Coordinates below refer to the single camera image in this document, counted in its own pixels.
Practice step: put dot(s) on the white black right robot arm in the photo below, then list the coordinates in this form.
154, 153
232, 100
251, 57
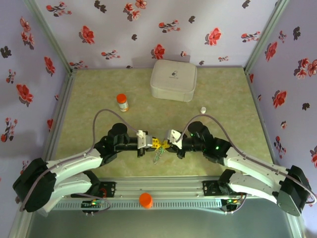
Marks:
252, 166

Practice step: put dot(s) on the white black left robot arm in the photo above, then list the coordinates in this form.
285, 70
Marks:
74, 164

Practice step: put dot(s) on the small white capped bottle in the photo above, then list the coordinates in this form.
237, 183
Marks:
203, 109

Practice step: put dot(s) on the orange capped pill bottle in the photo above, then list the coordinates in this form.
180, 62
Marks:
122, 104

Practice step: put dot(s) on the orange cylinder button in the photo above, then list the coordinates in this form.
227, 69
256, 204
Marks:
146, 200

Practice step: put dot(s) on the white zipped medicine case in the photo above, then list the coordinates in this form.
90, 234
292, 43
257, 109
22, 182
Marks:
173, 81

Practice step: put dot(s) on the small circuit board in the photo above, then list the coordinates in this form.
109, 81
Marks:
92, 203
231, 201

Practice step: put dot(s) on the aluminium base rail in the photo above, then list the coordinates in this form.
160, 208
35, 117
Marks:
161, 186

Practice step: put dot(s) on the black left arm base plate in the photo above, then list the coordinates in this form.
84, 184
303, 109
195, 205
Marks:
110, 188

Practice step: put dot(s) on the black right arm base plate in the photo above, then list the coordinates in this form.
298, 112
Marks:
210, 188

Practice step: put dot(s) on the aluminium side rail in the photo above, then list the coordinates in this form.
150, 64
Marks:
61, 109
258, 109

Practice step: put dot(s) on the aluminium frame post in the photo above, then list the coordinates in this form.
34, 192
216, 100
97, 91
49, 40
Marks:
266, 34
50, 34

